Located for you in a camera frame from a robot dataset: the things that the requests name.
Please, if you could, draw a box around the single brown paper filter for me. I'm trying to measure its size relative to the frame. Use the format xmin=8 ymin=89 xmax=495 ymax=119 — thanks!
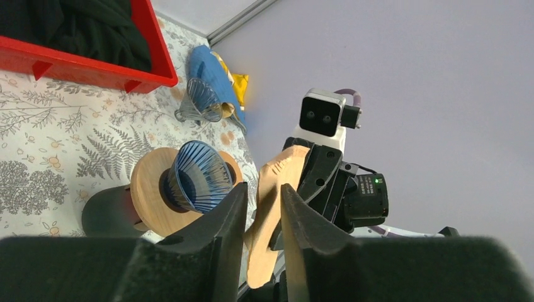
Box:
xmin=243 ymin=145 xmax=310 ymax=289

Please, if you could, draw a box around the red plastic bin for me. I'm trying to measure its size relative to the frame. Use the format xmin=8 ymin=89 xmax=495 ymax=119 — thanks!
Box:
xmin=1 ymin=1 xmax=179 ymax=94

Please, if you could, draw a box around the blue glass dripper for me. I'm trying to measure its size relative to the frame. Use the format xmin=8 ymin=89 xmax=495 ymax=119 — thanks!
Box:
xmin=160 ymin=140 xmax=233 ymax=214

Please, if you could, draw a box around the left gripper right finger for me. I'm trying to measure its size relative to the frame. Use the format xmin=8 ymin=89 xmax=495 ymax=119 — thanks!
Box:
xmin=281 ymin=184 xmax=533 ymax=301

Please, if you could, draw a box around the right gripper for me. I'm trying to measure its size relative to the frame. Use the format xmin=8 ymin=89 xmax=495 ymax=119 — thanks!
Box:
xmin=283 ymin=137 xmax=389 ymax=233

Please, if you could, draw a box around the blue and yellow cloth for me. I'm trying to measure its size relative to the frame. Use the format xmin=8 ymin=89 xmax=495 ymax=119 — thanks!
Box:
xmin=186 ymin=45 xmax=249 ymax=135

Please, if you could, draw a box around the wooden ring holder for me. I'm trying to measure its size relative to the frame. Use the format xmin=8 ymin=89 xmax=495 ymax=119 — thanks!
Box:
xmin=129 ymin=147 xmax=228 ymax=237

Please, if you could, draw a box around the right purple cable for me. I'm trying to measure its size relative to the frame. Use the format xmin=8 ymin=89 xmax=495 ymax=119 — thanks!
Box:
xmin=333 ymin=88 xmax=362 ymax=108

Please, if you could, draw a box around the dark red glass carafe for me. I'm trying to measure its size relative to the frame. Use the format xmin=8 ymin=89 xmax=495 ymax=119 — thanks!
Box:
xmin=81 ymin=186 xmax=148 ymax=238

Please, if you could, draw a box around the black cloth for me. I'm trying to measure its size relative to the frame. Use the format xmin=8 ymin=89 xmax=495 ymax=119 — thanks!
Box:
xmin=1 ymin=1 xmax=152 ymax=72

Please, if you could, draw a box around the grey glass dripper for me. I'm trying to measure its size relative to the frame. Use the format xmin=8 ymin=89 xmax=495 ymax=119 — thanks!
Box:
xmin=174 ymin=77 xmax=222 ymax=123

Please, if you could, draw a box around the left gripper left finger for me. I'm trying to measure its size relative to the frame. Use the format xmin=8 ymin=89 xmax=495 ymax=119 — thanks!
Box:
xmin=1 ymin=182 xmax=247 ymax=301

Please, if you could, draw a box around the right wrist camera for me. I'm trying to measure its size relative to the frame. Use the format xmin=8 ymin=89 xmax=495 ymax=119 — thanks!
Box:
xmin=292 ymin=88 xmax=362 ymax=152

